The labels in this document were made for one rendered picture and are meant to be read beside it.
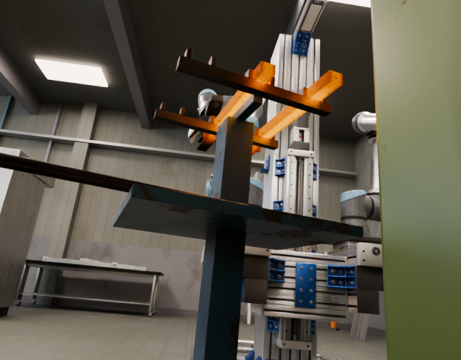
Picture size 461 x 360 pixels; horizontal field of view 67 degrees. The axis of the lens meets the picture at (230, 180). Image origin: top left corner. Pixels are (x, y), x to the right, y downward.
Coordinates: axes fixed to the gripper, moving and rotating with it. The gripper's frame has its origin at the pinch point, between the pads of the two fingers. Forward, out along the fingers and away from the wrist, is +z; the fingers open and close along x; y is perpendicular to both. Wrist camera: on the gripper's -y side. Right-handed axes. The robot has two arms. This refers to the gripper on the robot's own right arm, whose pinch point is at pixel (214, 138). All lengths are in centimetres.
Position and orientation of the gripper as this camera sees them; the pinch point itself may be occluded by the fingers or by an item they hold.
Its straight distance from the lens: 106.3
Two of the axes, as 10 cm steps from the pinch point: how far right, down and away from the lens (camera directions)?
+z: 1.0, 6.1, -7.9
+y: -1.9, 7.9, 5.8
